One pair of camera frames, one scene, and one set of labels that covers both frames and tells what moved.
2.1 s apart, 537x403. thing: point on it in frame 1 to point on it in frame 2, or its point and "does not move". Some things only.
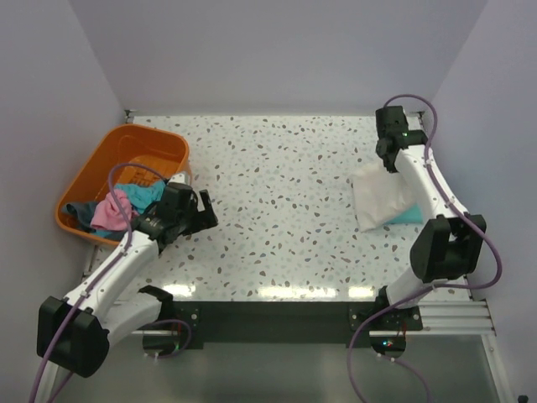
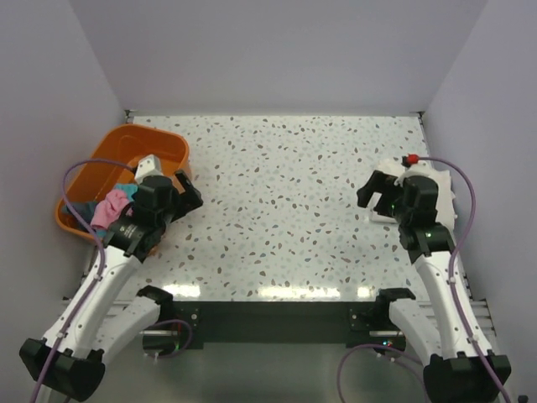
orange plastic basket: [167, 152] does not move
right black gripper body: [387, 164] to [403, 212]
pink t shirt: [107, 215] does not move
